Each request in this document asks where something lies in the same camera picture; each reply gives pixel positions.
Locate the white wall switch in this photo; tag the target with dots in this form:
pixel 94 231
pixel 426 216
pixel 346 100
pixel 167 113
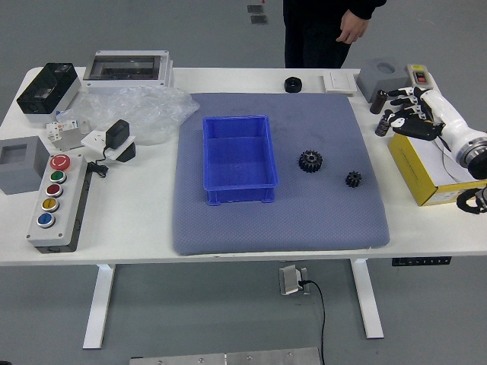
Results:
pixel 338 81

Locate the small black gear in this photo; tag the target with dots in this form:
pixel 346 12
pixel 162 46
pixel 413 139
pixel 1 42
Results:
pixel 354 179

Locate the black table control panel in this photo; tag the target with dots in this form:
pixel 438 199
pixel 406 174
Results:
pixel 421 261

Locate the grey push-button control box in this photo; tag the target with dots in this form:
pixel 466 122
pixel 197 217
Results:
pixel 66 205

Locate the black lidded enclosure box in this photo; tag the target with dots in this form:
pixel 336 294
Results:
pixel 45 91

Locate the yellow white carton box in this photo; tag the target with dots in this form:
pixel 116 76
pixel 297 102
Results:
pixel 418 167

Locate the blue plastic box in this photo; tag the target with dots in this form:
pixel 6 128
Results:
pixel 236 178

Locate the dark brown capacitor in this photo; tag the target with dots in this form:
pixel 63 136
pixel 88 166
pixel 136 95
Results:
pixel 378 102
pixel 381 126

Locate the blue-grey padded mat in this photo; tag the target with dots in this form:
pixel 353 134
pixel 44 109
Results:
pixel 304 216

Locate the white circuit breaker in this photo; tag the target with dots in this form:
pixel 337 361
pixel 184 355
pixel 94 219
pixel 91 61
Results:
pixel 62 127

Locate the grey block with square hole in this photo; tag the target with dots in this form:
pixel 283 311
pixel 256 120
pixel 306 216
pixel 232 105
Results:
pixel 19 176

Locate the grey block with round hole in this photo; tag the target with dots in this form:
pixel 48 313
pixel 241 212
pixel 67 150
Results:
pixel 380 81

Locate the beige switch box red button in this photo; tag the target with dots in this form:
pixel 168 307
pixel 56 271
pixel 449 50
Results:
pixel 418 74

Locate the black power adapter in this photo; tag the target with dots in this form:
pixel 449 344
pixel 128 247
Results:
pixel 117 133

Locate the silver metal plate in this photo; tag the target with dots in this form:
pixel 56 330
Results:
pixel 224 358

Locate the person's left hand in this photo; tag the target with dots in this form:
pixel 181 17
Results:
pixel 352 26

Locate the clear plastic bag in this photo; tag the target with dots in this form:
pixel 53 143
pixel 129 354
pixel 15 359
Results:
pixel 152 110

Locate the white table leg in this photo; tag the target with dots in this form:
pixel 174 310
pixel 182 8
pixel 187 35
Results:
pixel 367 300
pixel 99 304

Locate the person's left forearm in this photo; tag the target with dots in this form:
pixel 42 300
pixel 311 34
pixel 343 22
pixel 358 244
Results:
pixel 367 7

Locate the white socket plate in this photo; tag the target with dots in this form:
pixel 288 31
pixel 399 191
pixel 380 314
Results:
pixel 93 140

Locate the grey floor plate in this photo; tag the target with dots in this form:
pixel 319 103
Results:
pixel 255 8
pixel 258 19

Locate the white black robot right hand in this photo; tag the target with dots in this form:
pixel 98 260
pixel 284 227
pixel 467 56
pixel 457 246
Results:
pixel 449 114

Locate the silver floor socket box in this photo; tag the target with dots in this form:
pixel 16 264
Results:
pixel 289 279

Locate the big black gear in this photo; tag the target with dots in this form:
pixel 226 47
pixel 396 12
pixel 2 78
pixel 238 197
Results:
pixel 315 165

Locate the grey distribution box clear lid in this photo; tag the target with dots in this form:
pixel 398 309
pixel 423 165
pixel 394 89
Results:
pixel 125 81

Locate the person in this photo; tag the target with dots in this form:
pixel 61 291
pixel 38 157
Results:
pixel 312 34

